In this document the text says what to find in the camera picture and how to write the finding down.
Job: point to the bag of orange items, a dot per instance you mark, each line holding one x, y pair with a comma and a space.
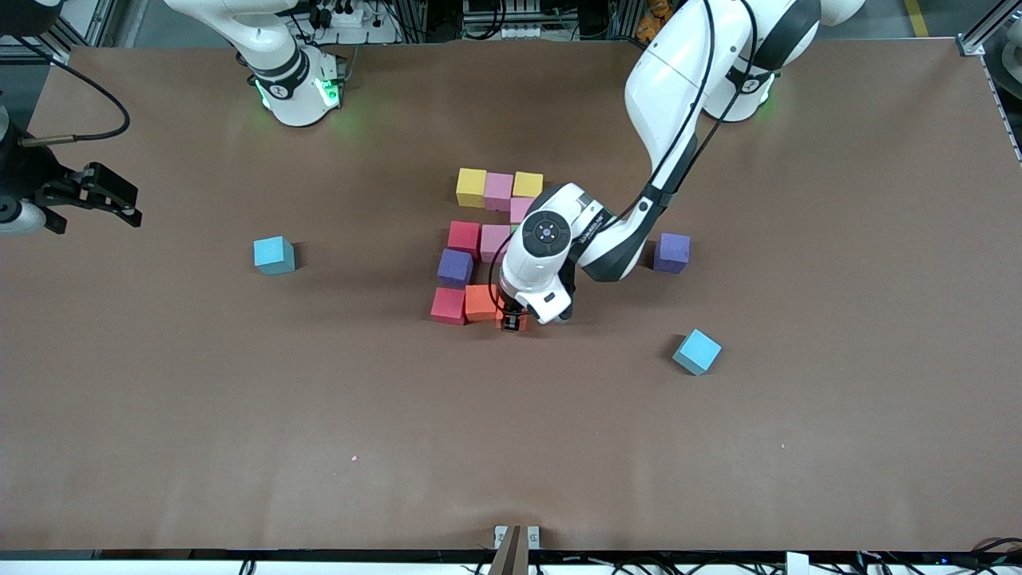
651, 24

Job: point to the metal equipment rack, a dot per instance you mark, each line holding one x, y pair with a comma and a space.
511, 32

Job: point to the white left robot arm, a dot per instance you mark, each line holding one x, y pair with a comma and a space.
679, 72

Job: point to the orange foam cube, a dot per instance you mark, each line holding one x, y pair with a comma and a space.
481, 303
500, 319

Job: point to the brown table mat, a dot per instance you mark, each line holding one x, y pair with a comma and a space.
511, 463

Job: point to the aluminium frame profile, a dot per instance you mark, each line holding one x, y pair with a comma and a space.
72, 28
986, 28

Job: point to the light pink foam cube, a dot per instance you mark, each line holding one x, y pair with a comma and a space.
519, 209
493, 242
498, 192

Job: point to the white power strip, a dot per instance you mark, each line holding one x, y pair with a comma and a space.
345, 16

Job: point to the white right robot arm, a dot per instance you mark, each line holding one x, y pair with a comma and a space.
279, 72

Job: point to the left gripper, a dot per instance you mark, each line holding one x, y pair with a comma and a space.
512, 318

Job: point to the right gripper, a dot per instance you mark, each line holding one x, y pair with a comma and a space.
25, 173

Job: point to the purple foam cube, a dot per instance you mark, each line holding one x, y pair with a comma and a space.
672, 251
454, 267

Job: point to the small metal bracket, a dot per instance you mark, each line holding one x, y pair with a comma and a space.
501, 533

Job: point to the cyan foam cube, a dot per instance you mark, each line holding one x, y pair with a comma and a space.
696, 351
273, 254

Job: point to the small white box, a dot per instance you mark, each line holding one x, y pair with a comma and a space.
797, 563

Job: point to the red-pink foam cube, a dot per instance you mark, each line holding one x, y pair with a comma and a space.
464, 238
448, 306

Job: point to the brown upright post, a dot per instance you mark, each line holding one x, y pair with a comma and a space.
511, 559

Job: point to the yellow foam cube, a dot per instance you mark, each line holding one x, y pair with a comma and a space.
528, 183
471, 188

